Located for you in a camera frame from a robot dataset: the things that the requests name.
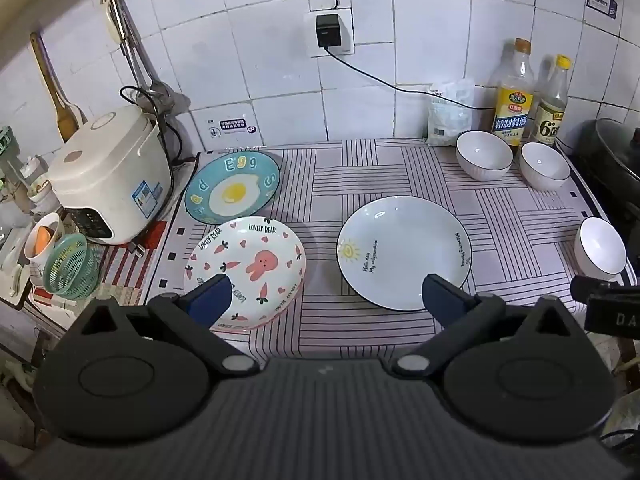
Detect yellow label cooking wine bottle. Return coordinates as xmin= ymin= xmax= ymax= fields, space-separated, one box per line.
xmin=486 ymin=38 xmax=535 ymax=149

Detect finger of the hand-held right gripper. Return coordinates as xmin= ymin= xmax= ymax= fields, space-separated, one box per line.
xmin=570 ymin=275 xmax=640 ymax=307

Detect white wall socket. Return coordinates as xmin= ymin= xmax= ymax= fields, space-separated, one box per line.
xmin=303 ymin=7 xmax=355 ymax=58

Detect teal fried egg plate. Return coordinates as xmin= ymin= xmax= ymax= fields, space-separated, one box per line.
xmin=184 ymin=151 xmax=282 ymax=225

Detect white rice cooker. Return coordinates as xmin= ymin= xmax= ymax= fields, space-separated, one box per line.
xmin=47 ymin=104 xmax=174 ymax=246

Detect green plastic strainer basket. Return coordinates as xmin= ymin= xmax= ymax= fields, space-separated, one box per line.
xmin=43 ymin=232 xmax=104 ymax=301

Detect white cup with orange piece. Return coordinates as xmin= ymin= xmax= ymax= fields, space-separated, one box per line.
xmin=24 ymin=212 xmax=66 ymax=267

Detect white wall sticker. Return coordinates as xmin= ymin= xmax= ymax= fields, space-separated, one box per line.
xmin=206 ymin=116 xmax=259 ymax=139

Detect wooden spatula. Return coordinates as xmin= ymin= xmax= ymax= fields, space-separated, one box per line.
xmin=28 ymin=32 xmax=82 ymax=144

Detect black rice cooker cord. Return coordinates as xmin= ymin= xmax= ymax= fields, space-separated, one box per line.
xmin=119 ymin=85 xmax=200 ymax=177

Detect pink rabbit print plate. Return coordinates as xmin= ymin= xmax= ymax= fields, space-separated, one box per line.
xmin=183 ymin=216 xmax=307 ymax=331

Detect dark wok with lid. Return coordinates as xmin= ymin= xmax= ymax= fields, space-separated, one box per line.
xmin=569 ymin=118 xmax=640 ymax=223

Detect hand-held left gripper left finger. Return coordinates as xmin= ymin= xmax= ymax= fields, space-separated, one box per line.
xmin=67 ymin=274 xmax=261 ymax=376

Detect black power adapter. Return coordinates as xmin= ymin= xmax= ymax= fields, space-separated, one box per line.
xmin=315 ymin=13 xmax=342 ymax=51

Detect striped tablecloth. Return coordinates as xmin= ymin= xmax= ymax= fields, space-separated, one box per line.
xmin=144 ymin=139 xmax=639 ymax=363

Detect black adapter cable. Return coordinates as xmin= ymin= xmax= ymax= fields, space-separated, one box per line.
xmin=324 ymin=47 xmax=495 ymax=111

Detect clear vinegar bottle yellow cap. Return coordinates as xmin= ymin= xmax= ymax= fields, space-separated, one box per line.
xmin=530 ymin=54 xmax=571 ymax=147

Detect white sun print plate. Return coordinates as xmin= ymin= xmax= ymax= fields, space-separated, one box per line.
xmin=336 ymin=196 xmax=473 ymax=311

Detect white bowl with dark rim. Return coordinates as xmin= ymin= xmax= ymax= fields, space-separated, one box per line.
xmin=573 ymin=216 xmax=628 ymax=281
xmin=519 ymin=142 xmax=572 ymax=191
xmin=455 ymin=130 xmax=515 ymax=182

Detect blue bordered wall sticker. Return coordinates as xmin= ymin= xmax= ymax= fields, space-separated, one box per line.
xmin=584 ymin=0 xmax=622 ymax=22

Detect hanging metal utensils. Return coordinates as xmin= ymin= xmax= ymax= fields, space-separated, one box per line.
xmin=101 ymin=0 xmax=175 ymax=113

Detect white plastic salt bag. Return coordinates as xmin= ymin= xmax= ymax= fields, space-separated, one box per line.
xmin=426 ymin=79 xmax=475 ymax=147

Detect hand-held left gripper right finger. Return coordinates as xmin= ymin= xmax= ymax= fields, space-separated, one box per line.
xmin=392 ymin=274 xmax=586 ymax=377

